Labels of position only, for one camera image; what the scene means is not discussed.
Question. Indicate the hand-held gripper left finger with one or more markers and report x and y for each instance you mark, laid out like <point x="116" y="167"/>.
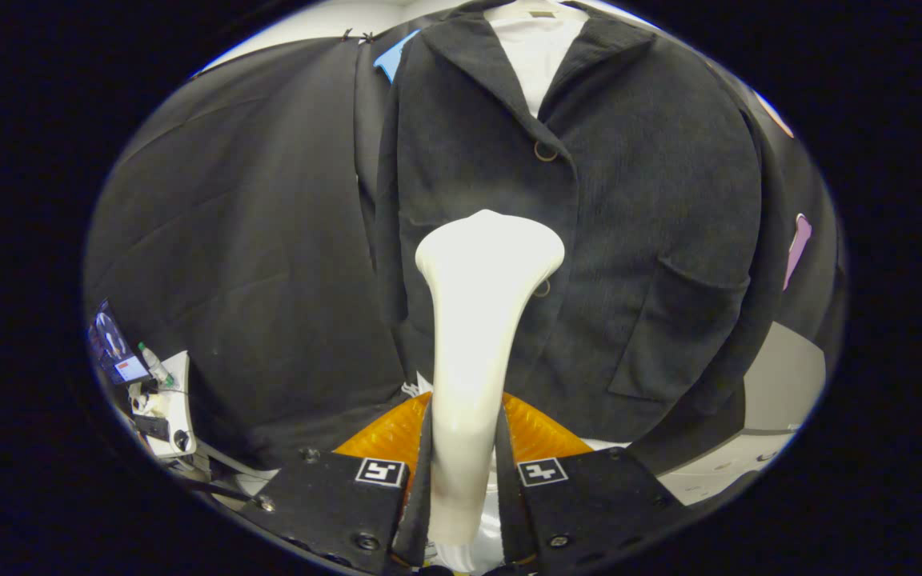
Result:
<point x="419" y="496"/>

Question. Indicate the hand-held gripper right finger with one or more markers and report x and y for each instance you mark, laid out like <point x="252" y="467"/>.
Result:
<point x="511" y="496"/>

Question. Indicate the white garment steamer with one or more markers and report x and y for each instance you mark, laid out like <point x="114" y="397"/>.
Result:
<point x="481" y="320"/>

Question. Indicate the black suit jacket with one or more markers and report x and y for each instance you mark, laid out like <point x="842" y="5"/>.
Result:
<point x="645" y="200"/>

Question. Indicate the white shirt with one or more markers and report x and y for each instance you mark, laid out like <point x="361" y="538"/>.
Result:
<point x="537" y="56"/>

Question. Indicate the white stand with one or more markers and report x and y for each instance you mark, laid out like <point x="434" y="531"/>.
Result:
<point x="179" y="400"/>

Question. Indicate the clear bottle green cap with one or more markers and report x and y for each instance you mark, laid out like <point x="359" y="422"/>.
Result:
<point x="155" y="366"/>

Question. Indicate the grey cabinet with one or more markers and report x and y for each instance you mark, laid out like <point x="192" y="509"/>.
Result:
<point x="781" y="376"/>

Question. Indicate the small lit screen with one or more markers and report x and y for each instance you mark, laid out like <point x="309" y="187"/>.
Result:
<point x="129" y="368"/>

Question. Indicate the row of black clips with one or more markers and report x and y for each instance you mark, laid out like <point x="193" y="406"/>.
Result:
<point x="357" y="36"/>

